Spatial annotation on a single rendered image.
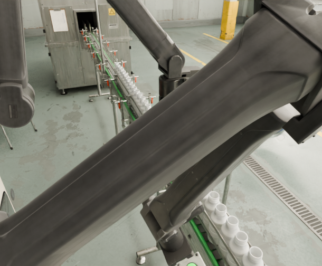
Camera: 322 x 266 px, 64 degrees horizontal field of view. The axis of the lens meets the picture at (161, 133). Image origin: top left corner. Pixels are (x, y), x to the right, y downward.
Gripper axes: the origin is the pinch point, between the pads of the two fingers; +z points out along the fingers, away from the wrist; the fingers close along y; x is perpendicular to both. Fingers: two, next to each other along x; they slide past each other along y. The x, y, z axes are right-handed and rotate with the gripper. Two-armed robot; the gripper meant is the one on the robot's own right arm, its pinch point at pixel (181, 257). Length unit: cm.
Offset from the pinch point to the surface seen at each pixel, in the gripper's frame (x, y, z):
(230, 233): -16.5, 5.1, 11.7
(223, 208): -19.0, 13.3, 10.5
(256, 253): -19.4, -3.9, 11.5
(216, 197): -19.4, 19.2, 11.5
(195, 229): -7.8, 18.8, 22.7
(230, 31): -419, 698, 255
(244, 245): -17.5, -0.8, 10.2
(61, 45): 37, 410, 26
